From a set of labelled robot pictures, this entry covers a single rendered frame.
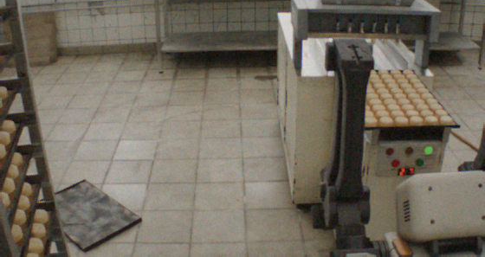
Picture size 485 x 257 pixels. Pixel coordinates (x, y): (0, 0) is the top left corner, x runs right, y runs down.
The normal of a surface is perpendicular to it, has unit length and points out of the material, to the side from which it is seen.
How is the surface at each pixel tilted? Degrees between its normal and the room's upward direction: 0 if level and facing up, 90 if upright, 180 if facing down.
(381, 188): 90
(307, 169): 90
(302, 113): 90
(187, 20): 90
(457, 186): 48
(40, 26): 70
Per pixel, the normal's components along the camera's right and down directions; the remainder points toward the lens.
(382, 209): 0.02, 0.44
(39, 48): 0.03, 0.04
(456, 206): 0.01, -0.29
